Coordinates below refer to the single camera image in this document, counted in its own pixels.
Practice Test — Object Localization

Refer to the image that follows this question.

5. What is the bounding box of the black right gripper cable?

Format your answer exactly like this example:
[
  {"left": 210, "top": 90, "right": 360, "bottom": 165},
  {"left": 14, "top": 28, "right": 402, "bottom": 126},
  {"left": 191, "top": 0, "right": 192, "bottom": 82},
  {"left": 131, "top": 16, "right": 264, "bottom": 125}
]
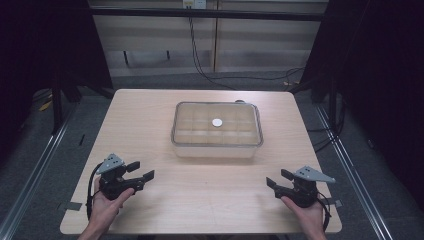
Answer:
[{"left": 315, "top": 191, "right": 333, "bottom": 233}]

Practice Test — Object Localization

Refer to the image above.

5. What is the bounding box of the clear plastic container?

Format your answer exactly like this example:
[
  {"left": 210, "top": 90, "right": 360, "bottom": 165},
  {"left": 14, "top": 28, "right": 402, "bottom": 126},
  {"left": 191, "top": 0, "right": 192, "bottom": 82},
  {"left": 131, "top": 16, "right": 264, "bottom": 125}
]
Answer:
[{"left": 170, "top": 101, "right": 265, "bottom": 148}]

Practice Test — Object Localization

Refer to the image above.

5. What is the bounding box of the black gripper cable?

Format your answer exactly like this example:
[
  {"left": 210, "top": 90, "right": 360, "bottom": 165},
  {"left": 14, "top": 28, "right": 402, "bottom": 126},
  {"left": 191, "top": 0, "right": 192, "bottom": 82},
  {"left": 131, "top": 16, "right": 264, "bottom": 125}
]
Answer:
[
  {"left": 315, "top": 191, "right": 333, "bottom": 233},
  {"left": 85, "top": 162, "right": 103, "bottom": 222}
]

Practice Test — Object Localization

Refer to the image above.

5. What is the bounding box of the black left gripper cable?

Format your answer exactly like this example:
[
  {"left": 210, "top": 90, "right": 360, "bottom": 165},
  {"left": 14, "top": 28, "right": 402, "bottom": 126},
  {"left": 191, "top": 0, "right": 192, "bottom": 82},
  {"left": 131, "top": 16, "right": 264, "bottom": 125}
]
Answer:
[{"left": 85, "top": 162, "right": 103, "bottom": 222}]

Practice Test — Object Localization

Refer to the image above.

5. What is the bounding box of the black floor cable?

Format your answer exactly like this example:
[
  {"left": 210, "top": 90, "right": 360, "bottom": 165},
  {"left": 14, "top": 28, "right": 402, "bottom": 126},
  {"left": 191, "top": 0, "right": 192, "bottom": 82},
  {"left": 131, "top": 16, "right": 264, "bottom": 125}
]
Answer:
[{"left": 187, "top": 8, "right": 306, "bottom": 91}]

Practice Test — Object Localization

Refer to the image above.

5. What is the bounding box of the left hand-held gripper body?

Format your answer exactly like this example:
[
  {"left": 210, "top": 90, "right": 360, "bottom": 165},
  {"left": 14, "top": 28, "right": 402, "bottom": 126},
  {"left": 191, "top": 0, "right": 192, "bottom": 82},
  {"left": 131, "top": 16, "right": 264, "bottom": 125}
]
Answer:
[{"left": 95, "top": 153, "right": 146, "bottom": 201}]

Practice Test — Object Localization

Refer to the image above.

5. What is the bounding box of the black horizontal metal bar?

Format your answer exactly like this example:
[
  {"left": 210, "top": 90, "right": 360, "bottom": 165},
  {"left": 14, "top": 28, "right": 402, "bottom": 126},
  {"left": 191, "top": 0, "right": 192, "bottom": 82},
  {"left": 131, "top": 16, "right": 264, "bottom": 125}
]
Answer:
[{"left": 89, "top": 7, "right": 327, "bottom": 22}]

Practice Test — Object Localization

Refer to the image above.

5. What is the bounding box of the grey tape strip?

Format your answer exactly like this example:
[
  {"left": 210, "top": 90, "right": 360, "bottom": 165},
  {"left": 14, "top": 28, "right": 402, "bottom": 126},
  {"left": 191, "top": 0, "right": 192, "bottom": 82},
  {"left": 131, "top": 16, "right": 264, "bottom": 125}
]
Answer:
[
  {"left": 322, "top": 197, "right": 344, "bottom": 208},
  {"left": 61, "top": 201, "right": 83, "bottom": 212}
]

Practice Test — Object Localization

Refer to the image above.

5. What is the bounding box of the black curtain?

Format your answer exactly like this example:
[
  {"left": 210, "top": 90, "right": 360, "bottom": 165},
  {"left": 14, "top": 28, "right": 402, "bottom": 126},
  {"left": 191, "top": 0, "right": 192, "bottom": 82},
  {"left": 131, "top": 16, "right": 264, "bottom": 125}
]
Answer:
[
  {"left": 0, "top": 0, "right": 114, "bottom": 164},
  {"left": 289, "top": 0, "right": 424, "bottom": 204}
]

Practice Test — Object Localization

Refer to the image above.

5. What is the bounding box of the person's right hand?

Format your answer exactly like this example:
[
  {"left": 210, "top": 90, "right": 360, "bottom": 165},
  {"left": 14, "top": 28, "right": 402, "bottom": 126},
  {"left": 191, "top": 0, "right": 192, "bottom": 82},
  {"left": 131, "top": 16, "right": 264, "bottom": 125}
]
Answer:
[{"left": 280, "top": 195, "right": 326, "bottom": 235}]

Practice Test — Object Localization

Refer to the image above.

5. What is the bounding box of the person's left hand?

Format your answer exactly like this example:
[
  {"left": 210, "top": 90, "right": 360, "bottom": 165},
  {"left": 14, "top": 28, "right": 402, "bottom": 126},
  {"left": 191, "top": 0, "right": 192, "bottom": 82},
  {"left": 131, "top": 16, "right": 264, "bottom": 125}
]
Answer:
[{"left": 89, "top": 178, "right": 136, "bottom": 232}]

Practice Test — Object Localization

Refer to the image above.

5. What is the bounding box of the metal floor rail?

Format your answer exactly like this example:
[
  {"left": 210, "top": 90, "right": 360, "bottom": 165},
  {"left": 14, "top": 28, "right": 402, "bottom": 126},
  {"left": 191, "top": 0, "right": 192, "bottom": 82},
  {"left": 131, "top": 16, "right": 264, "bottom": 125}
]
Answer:
[
  {"left": 0, "top": 108, "right": 76, "bottom": 240},
  {"left": 314, "top": 103, "right": 396, "bottom": 240}
]

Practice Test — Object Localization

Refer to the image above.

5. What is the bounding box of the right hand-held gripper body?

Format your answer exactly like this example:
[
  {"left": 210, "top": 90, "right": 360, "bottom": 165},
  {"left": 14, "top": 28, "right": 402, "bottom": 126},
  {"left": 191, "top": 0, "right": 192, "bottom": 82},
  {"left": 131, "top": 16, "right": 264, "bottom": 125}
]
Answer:
[{"left": 274, "top": 165, "right": 337, "bottom": 209}]

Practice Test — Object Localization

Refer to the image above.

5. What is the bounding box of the bundle of black cables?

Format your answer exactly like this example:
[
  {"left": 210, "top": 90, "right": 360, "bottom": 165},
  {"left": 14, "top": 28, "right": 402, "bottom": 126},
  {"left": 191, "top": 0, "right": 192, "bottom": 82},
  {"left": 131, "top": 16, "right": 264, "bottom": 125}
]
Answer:
[{"left": 306, "top": 96, "right": 348, "bottom": 154}]

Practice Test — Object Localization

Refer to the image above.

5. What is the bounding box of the white wall socket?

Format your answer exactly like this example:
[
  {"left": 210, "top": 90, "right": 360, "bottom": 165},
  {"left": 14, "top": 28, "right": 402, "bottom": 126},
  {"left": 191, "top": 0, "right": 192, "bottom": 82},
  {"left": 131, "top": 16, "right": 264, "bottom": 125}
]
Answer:
[{"left": 182, "top": 0, "right": 208, "bottom": 10}]

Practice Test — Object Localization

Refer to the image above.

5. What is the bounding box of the yellow floor tape piece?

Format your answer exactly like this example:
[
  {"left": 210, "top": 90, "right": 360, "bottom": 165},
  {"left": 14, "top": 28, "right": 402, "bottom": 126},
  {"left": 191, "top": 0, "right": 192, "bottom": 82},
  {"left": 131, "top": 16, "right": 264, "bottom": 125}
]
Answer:
[{"left": 38, "top": 99, "right": 54, "bottom": 113}]

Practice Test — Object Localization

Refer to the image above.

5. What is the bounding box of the clear plastic storage box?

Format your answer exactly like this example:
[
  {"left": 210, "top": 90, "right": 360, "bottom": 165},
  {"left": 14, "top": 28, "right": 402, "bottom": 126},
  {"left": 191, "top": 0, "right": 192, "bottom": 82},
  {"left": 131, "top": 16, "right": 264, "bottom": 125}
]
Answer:
[{"left": 172, "top": 142, "right": 260, "bottom": 160}]

